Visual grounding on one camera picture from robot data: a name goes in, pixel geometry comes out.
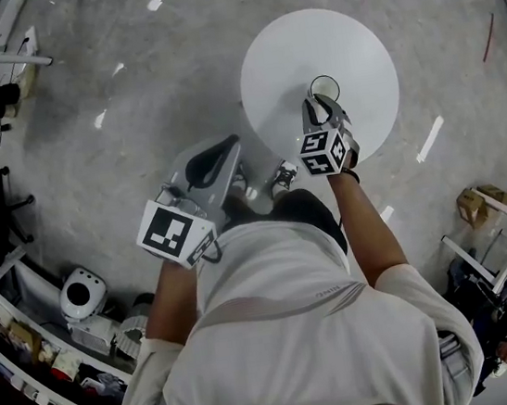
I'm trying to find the black wristband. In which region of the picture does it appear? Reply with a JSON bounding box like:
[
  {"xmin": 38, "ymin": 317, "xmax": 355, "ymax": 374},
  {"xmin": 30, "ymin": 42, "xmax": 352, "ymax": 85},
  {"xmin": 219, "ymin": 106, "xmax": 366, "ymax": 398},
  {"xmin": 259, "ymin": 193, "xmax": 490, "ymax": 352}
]
[{"xmin": 340, "ymin": 164, "xmax": 362, "ymax": 186}]

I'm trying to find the round white table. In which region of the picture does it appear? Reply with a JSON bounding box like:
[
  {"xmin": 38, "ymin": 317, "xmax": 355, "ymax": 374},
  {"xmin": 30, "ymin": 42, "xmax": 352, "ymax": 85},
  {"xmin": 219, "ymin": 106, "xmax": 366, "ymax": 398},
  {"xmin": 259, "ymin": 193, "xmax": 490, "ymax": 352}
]
[{"xmin": 229, "ymin": 0, "xmax": 410, "ymax": 182}]

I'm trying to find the white plastic box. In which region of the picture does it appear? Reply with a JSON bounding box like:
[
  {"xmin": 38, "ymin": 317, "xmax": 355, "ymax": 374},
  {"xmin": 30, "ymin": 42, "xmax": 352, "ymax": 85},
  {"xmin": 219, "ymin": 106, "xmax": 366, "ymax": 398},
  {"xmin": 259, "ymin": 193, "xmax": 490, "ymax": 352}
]
[{"xmin": 67, "ymin": 312, "xmax": 127, "ymax": 362}]

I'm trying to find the person's right forearm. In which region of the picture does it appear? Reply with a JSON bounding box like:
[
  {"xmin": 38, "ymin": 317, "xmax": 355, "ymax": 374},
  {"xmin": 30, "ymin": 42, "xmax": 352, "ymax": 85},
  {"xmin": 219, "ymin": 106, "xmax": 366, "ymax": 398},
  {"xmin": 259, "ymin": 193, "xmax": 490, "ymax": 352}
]
[{"xmin": 325, "ymin": 160, "xmax": 412, "ymax": 294}]

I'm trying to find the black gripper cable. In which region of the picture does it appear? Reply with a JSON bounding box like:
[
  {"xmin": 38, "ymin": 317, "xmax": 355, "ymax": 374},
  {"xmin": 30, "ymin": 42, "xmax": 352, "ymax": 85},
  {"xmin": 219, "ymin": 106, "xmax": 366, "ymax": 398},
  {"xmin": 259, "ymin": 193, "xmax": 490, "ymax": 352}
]
[{"xmin": 192, "ymin": 237, "xmax": 224, "ymax": 268}]

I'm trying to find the grey corrugated hose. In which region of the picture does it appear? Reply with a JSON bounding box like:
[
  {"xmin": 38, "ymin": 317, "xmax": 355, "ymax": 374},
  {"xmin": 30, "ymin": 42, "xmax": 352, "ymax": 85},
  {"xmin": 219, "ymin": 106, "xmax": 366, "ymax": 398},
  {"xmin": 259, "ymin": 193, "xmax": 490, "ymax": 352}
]
[{"xmin": 106, "ymin": 291, "xmax": 164, "ymax": 361}]

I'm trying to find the person's right white shoe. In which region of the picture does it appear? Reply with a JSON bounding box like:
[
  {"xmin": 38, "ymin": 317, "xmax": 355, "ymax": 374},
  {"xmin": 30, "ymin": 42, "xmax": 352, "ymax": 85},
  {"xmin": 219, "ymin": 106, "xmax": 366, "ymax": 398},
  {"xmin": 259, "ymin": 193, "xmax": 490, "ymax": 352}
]
[{"xmin": 267, "ymin": 157, "xmax": 303, "ymax": 202}]

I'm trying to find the cardboard box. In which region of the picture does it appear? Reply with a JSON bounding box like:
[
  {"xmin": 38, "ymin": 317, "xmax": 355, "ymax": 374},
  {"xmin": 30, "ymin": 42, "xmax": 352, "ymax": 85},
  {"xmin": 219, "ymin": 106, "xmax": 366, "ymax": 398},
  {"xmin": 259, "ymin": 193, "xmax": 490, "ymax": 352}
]
[{"xmin": 454, "ymin": 181, "xmax": 507, "ymax": 232}]

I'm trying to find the person's white shoe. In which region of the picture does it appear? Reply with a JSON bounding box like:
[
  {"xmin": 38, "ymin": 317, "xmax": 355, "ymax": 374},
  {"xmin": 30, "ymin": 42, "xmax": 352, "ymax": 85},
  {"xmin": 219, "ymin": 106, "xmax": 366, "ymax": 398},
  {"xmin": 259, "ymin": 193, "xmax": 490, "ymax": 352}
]
[
  {"xmin": 229, "ymin": 167, "xmax": 260, "ymax": 203},
  {"xmin": 267, "ymin": 157, "xmax": 303, "ymax": 202}
]

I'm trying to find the short red floor tape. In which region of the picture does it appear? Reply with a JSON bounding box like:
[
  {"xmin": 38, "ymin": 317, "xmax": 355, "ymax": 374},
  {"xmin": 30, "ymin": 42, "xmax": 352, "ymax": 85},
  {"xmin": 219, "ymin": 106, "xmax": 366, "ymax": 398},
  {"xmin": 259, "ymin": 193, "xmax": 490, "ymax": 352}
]
[{"xmin": 475, "ymin": 12, "xmax": 502, "ymax": 65}]

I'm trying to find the person's left white shoe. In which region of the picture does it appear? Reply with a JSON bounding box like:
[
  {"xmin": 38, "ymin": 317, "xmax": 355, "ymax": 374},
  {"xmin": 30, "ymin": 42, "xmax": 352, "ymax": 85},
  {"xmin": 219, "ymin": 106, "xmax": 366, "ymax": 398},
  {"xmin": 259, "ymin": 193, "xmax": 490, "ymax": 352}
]
[{"xmin": 229, "ymin": 167, "xmax": 260, "ymax": 203}]

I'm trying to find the person's left forearm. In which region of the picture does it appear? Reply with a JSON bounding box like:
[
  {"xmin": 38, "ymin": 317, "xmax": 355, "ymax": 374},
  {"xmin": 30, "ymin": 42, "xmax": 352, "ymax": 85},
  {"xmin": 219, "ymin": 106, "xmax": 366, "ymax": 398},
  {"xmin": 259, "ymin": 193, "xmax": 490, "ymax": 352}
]
[{"xmin": 133, "ymin": 253, "xmax": 209, "ymax": 354}]

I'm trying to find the white storage shelf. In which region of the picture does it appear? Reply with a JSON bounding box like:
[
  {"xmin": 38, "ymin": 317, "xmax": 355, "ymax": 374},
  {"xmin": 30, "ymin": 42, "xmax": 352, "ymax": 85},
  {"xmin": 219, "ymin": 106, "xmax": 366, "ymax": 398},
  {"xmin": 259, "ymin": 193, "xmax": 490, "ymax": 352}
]
[{"xmin": 0, "ymin": 233, "xmax": 144, "ymax": 405}]

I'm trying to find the white round appliance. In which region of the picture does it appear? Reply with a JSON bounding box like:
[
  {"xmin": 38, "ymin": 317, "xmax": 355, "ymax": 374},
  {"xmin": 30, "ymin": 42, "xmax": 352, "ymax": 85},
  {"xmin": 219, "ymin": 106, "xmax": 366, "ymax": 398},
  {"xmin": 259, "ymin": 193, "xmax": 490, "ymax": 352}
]
[{"xmin": 54, "ymin": 263, "xmax": 112, "ymax": 326}]

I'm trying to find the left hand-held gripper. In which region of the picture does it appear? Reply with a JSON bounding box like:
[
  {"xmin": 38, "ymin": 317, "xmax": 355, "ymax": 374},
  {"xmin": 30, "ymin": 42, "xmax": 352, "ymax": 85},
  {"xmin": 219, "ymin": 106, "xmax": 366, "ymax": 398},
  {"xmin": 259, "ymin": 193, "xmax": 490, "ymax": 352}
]
[{"xmin": 121, "ymin": 132, "xmax": 260, "ymax": 278}]

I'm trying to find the white t-shirt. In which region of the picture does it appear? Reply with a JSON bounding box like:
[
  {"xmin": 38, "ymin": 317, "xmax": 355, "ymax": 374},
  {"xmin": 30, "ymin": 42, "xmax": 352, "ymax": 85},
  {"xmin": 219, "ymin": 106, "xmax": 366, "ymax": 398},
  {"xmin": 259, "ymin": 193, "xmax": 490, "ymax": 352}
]
[{"xmin": 94, "ymin": 192, "xmax": 492, "ymax": 405}]

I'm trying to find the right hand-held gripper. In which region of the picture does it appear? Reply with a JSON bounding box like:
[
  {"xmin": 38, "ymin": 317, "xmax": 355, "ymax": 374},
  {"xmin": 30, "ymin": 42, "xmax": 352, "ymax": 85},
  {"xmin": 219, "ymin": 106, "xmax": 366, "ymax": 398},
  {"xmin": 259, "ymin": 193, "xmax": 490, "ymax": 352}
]
[{"xmin": 290, "ymin": 88, "xmax": 366, "ymax": 180}]

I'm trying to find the small glass cup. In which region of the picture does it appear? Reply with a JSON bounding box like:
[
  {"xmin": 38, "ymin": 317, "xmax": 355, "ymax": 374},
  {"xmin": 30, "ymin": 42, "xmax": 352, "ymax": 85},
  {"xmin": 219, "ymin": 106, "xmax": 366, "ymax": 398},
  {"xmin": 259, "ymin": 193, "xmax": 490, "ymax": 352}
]
[{"xmin": 307, "ymin": 71, "xmax": 344, "ymax": 108}]

